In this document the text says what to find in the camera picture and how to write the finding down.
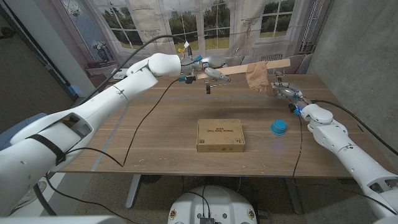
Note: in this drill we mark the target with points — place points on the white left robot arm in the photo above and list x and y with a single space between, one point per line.
102 102

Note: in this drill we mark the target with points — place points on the grey table leg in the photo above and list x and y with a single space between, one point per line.
293 193
133 189

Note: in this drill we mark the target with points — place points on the tan elastic arm wrap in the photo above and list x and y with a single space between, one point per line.
257 77

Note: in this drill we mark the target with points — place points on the long wooden bar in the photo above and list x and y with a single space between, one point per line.
233 70

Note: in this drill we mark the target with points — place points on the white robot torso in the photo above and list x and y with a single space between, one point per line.
214 202

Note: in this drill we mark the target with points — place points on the printed window backdrop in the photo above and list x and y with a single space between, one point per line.
186 18

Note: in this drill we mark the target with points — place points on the white power strip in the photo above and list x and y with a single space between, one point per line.
119 74

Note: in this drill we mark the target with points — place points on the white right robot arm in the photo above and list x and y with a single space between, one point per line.
342 143

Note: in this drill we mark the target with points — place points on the flat cardboard box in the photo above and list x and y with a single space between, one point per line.
220 135

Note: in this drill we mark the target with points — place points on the small metal bar bracket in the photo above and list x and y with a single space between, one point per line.
279 76
208 88

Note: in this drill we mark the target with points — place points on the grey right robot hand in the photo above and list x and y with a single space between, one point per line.
289 90

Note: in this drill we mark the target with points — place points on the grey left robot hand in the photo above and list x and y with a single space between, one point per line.
211 62

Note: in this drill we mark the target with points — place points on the blue plastic lid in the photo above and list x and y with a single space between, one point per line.
278 127

